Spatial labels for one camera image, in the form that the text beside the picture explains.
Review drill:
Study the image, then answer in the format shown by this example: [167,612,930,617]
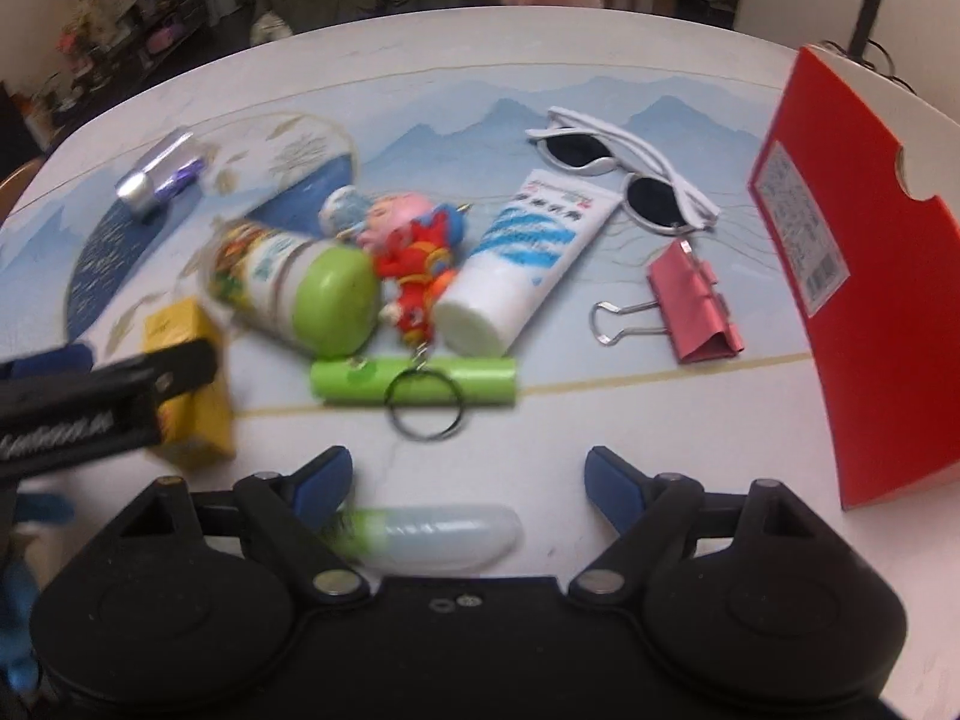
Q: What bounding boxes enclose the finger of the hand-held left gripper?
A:
[0,343,96,385]
[0,340,220,482]

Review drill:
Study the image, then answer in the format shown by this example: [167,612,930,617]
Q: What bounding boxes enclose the person's left hand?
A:
[0,491,77,691]

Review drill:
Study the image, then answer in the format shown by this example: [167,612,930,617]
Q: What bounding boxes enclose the cluttered shelf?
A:
[21,0,220,137]

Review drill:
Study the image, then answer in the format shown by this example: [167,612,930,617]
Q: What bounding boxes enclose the silver and purple small device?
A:
[114,129,208,223]

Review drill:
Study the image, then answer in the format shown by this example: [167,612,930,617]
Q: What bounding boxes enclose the pink binder clip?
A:
[591,238,746,367]

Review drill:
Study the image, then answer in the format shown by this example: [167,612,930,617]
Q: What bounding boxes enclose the red cardboard box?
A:
[748,45,960,512]

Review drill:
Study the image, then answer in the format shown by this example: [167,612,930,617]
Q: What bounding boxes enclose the toothpick jar with green lid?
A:
[199,219,381,359]

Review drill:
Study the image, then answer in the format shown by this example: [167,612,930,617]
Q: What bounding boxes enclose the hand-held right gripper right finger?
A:
[568,446,820,607]

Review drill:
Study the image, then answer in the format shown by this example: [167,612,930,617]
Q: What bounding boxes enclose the white blue striped tube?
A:
[435,169,626,356]

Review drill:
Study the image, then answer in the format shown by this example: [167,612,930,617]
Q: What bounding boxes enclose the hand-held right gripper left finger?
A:
[116,446,374,607]

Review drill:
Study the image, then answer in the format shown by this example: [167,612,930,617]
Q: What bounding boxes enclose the black cable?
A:
[821,37,920,95]

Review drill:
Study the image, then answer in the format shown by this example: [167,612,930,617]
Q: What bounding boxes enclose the red cartoon figure keychain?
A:
[319,186,472,442]

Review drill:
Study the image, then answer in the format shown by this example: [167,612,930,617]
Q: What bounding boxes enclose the white sunglasses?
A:
[525,109,722,231]

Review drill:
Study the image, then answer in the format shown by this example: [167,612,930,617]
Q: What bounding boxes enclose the small yellow box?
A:
[142,298,238,466]

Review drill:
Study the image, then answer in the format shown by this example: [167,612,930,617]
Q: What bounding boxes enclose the green cylindrical tube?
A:
[310,356,520,407]

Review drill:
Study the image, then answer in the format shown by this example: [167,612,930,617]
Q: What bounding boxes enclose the clear cap green glue pen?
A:
[322,504,524,580]

